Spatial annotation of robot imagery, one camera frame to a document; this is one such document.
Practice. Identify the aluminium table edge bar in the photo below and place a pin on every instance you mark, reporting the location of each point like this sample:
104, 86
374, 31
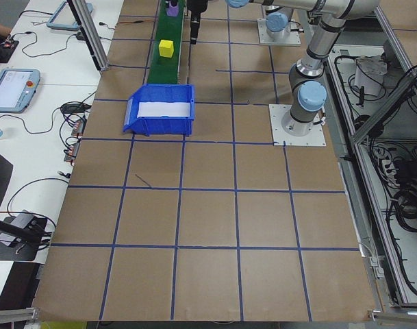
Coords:
400, 314
13, 313

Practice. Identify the black device on stand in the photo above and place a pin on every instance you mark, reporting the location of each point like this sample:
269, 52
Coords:
30, 252

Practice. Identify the white power strip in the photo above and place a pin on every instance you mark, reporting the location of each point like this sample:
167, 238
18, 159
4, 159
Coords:
386, 166

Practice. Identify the blue plastic storage bin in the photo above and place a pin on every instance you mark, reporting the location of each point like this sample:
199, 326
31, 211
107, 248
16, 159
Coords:
167, 127

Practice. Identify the grey metal bracket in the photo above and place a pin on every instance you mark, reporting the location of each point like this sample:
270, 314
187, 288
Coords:
376, 267

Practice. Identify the small black electronics board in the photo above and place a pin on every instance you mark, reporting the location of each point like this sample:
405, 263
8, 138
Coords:
9, 42

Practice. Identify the white foam pad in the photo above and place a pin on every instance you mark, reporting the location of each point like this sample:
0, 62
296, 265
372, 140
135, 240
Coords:
163, 109

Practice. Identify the white paper wrapped object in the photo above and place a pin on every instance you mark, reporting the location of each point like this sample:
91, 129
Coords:
369, 73

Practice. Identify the white square base plate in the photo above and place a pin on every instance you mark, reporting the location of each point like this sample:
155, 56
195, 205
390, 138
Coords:
293, 39
314, 137

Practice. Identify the V-shaped metal bar frame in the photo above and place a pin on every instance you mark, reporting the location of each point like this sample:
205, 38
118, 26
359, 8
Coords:
389, 103

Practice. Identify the grey small box device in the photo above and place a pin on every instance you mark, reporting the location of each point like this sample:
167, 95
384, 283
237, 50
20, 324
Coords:
21, 221

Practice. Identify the green conveyor belt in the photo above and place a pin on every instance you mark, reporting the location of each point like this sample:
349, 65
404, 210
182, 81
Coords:
163, 72

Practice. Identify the yellow foam cube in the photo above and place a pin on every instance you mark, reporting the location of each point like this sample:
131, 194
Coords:
166, 48

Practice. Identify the grey blue teach pendant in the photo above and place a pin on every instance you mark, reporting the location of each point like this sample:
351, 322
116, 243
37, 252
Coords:
13, 90
66, 17

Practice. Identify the black power brick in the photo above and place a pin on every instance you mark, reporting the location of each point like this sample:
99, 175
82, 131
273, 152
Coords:
406, 168

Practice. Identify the black power adapter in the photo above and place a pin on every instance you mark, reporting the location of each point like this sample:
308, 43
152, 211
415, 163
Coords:
81, 36

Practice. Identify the motor driver circuit board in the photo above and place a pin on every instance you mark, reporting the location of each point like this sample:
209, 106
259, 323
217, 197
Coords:
78, 127
72, 152

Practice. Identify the purple foam cube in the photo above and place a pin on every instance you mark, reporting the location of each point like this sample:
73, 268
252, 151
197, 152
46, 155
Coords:
172, 12

